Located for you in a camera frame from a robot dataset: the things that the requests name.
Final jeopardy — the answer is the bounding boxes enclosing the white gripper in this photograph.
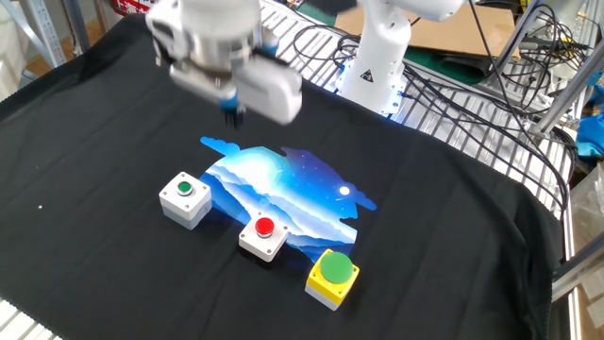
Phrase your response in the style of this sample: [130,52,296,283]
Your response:
[144,0,304,129]

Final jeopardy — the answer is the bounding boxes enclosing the white box small green button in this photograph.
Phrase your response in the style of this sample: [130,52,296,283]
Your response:
[159,171,213,231]

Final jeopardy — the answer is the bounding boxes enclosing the white box red button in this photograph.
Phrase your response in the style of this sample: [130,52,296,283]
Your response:
[238,211,291,270]

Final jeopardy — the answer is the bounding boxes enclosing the yellow box green mushroom button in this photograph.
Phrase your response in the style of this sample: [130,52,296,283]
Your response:
[304,249,361,313]

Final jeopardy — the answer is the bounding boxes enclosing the red white printed sign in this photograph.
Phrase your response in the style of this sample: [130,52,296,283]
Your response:
[109,0,159,18]

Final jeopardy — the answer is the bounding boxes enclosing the black cloth with blue print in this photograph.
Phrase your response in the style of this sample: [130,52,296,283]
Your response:
[0,12,567,340]

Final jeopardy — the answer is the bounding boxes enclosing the flat cardboard sheet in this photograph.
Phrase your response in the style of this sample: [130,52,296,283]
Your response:
[333,0,522,62]

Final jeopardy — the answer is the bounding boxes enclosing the blue plastic bag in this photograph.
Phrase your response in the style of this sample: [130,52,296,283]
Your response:
[575,112,604,161]

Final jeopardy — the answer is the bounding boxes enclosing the clear plastic bag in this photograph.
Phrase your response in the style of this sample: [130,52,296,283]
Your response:
[569,162,604,249]

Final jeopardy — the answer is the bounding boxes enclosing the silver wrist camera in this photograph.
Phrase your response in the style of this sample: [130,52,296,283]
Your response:
[168,59,241,111]

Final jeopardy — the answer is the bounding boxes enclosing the grey metal post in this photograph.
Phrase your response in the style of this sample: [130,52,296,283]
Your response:
[63,0,92,54]

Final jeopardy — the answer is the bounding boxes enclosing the perforated metal post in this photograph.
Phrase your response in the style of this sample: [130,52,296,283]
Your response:
[0,0,68,71]

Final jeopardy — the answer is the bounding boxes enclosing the aluminium frame beam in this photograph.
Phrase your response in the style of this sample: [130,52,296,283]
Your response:
[531,44,604,139]
[477,0,547,90]
[550,243,604,303]

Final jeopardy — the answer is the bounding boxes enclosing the black cable tangle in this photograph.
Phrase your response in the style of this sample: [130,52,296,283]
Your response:
[513,2,594,84]

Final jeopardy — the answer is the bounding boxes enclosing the black cable bundle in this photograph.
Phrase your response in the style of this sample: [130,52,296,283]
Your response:
[400,59,580,221]

